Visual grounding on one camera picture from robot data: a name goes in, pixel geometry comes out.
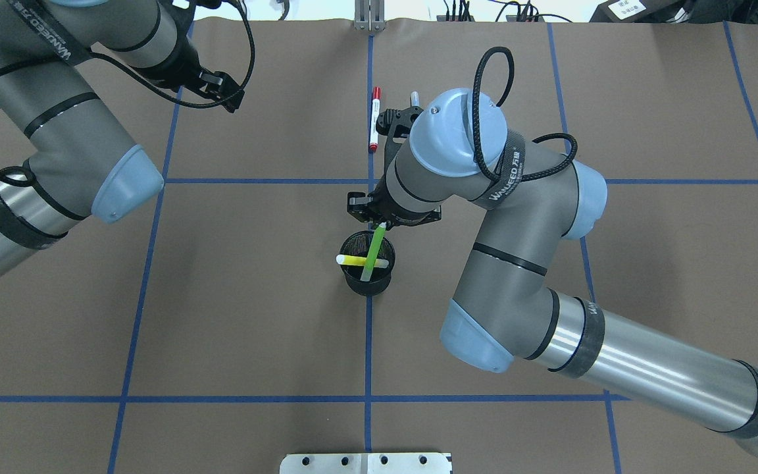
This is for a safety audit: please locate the green pen white cap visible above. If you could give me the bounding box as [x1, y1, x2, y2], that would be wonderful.
[360, 222, 387, 282]

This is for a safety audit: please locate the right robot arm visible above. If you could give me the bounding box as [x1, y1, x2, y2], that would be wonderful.
[347, 89, 758, 457]

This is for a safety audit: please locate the red pen white body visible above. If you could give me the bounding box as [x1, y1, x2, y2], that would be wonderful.
[368, 86, 382, 153]

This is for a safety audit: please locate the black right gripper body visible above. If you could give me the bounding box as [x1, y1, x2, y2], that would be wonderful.
[369, 185, 442, 228]

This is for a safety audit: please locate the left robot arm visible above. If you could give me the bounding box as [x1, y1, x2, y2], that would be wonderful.
[0, 1, 255, 276]

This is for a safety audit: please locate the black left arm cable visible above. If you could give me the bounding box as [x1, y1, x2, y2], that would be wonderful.
[0, 0, 256, 185]

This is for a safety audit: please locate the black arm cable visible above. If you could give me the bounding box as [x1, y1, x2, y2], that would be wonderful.
[471, 46, 578, 182]
[0, 0, 256, 185]

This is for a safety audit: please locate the yellow pen white cap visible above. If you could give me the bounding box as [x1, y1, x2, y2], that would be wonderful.
[335, 254, 390, 268]

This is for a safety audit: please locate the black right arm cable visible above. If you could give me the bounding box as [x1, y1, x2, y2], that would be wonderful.
[471, 46, 578, 182]

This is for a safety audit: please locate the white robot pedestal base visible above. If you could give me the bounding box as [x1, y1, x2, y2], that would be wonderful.
[279, 451, 454, 473]

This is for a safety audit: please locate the black mesh pen holder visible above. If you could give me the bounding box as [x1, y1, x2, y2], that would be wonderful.
[335, 230, 396, 296]

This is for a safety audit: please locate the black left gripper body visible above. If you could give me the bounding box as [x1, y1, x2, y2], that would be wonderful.
[149, 33, 204, 92]

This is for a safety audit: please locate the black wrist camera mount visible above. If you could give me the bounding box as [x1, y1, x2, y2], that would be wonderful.
[375, 106, 423, 173]

